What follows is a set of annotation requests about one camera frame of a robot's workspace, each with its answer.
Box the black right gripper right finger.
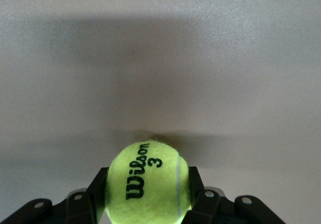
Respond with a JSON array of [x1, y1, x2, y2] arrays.
[[185, 166, 286, 224]]

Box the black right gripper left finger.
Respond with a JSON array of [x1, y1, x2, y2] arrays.
[[0, 167, 111, 224]]

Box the yellow Wilson tennis ball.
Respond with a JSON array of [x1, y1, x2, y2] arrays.
[[104, 138, 193, 224]]

